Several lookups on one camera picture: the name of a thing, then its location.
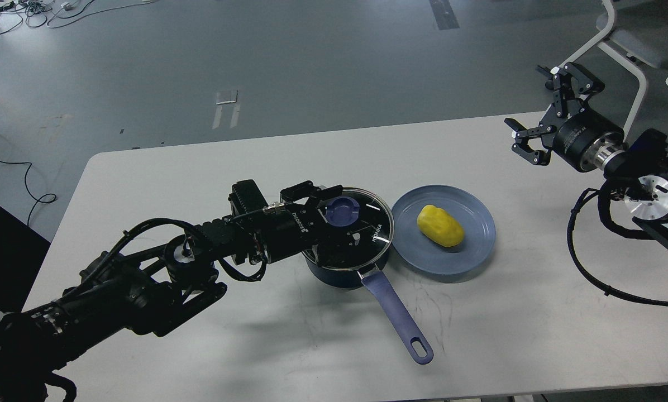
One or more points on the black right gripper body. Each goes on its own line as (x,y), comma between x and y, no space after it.
(575,138)

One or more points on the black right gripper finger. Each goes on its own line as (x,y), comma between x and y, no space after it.
(572,85)
(522,137)

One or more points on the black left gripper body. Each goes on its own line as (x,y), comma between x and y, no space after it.
(287,229)

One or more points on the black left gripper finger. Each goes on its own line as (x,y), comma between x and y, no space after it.
(316,196)
(356,251)

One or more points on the glass pot lid blue knob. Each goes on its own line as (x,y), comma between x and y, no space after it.
(355,212)

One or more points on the yellow peeled potato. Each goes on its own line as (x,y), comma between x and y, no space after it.
(439,226)

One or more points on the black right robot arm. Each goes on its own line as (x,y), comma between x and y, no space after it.
(633,200)

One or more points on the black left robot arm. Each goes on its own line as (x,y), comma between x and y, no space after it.
(163,272)

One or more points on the dark blue saucepan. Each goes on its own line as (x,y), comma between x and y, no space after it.
(376,282)

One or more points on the blue round plate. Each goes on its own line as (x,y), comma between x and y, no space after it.
(434,260)

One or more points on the white office chair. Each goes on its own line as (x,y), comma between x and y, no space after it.
(629,36)

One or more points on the black box at left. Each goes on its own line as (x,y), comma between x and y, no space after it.
(22,251)

